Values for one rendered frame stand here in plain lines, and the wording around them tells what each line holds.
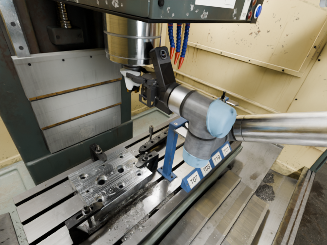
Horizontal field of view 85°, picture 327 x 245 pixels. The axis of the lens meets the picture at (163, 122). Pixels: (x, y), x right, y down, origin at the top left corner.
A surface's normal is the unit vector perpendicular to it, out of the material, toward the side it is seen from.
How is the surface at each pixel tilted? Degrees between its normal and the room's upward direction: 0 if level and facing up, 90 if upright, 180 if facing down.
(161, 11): 90
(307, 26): 90
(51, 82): 91
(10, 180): 0
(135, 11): 112
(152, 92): 90
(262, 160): 24
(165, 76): 61
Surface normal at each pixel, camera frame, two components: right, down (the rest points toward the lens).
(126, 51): -0.11, 0.56
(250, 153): -0.19, -0.60
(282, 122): -0.70, -0.42
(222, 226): 0.19, -0.86
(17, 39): 0.70, 0.46
